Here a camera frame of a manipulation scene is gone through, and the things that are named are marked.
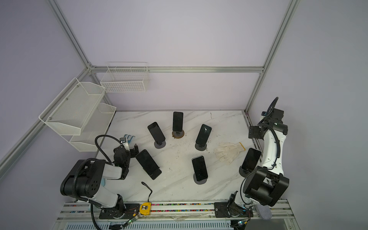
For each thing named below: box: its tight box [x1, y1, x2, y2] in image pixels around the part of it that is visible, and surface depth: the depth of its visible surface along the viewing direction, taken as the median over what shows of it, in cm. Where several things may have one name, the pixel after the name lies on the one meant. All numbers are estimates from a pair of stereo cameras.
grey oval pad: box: [253, 203, 273, 221], surface depth 73 cm
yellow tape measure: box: [139, 181, 153, 216], surface depth 75 cm
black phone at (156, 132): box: [147, 121, 166, 145], surface depth 96 cm
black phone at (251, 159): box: [241, 148, 262, 173], surface depth 81 cm
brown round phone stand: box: [171, 129, 185, 139], surface depth 106 cm
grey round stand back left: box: [153, 140, 166, 150], surface depth 101 cm
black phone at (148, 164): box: [135, 149, 162, 180], surface depth 82 cm
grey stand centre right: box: [194, 142, 207, 151], surface depth 100 cm
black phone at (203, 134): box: [195, 123, 213, 147], surface depth 93 cm
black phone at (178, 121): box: [172, 111, 184, 132], surface depth 100 cm
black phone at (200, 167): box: [191, 155, 208, 182], surface depth 79 cm
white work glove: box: [214, 141, 246, 165], surface depth 98 cm
